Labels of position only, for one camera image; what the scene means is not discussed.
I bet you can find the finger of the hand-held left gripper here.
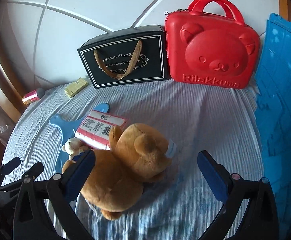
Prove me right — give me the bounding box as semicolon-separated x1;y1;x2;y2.
0;157;21;184
0;162;44;193

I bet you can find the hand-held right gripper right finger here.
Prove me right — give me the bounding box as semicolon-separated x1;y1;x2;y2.
197;150;279;240

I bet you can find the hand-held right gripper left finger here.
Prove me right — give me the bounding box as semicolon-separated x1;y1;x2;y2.
12;150;96;240

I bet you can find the brown teddy bear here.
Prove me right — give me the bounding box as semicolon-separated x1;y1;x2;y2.
80;123;178;221

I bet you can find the blue plastic crate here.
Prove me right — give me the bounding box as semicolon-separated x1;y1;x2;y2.
254;12;291;220

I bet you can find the small white plush bear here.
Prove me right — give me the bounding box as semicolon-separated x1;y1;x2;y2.
62;137;91;174

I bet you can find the pink and white tissue pack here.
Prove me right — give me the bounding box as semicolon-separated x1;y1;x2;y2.
75;109;129;151

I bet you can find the blue plastic hanger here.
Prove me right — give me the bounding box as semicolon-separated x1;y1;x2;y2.
49;102;111;174

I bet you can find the light blue striped tablecloth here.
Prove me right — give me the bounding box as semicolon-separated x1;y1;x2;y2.
2;80;283;240

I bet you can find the pink and yellow can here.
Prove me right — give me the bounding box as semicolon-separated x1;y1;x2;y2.
22;88;45;105

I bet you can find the yellow sticky note pad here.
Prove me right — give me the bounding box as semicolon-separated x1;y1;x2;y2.
65;78;89;98

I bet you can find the black gift bag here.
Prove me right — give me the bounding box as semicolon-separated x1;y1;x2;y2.
77;24;170;89

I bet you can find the red bear face case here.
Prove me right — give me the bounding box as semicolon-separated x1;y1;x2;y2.
164;0;261;90

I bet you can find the wooden wall frame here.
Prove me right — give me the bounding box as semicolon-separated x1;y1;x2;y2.
0;22;36;115

